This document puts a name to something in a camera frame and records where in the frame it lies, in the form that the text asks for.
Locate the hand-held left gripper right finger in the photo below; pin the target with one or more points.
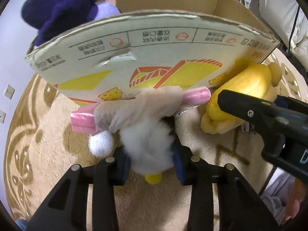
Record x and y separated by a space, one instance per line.
179 167

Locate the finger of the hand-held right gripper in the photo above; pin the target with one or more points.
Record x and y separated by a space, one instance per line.
240 105

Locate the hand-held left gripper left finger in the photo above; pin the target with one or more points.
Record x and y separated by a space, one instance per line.
121 170

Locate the yellow plush toy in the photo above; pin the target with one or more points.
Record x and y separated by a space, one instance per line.
243 81

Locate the white and black plush toy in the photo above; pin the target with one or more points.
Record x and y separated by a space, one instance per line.
146 144

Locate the cardboard box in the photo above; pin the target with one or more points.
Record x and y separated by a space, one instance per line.
168 41

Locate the purple-haired plush doll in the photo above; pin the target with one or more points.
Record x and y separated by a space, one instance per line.
67 9

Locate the person's right hand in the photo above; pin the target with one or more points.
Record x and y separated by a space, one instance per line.
294 199

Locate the pink wrapped roll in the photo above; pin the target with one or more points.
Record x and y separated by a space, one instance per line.
195 96

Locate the person's lilac fuzzy clothing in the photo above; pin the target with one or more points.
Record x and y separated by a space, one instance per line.
274 202

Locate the beige floral printed blanket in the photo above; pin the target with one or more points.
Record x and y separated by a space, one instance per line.
60 149

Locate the white fabric cover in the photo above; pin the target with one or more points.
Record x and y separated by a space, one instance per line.
276 9

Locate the white wall socket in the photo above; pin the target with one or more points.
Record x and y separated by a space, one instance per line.
9 91
2 116

